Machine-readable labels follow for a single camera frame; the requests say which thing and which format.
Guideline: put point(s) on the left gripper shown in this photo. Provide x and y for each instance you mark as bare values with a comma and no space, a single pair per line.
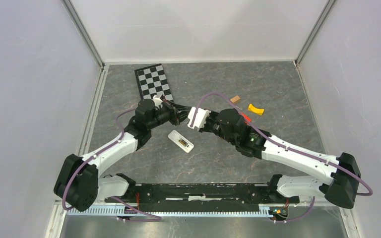
173,110

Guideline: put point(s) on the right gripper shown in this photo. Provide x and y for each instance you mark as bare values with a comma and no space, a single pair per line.
205,127

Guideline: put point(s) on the white remote control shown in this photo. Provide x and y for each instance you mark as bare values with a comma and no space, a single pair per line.
174,136

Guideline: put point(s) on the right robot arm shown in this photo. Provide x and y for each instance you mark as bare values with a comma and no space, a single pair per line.
328,176

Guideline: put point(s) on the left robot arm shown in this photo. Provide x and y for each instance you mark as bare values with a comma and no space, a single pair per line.
79,184

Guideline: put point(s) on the brown wooden block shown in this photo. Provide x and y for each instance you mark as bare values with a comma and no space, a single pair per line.
235,99

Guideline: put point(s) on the red rectangular block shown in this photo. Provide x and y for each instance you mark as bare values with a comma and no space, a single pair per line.
247,119

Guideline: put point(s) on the yellow arch block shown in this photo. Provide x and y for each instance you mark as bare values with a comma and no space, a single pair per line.
255,110

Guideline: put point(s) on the checkered chess board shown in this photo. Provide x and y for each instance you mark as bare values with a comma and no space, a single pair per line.
151,81

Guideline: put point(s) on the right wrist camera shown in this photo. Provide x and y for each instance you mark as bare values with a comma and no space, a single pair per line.
197,120

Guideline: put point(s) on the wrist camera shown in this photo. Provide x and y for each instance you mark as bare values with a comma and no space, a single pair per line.
158,100
197,120

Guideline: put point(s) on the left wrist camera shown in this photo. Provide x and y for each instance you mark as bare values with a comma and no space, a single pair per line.
158,100

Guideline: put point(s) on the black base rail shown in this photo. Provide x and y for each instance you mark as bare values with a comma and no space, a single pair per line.
203,197

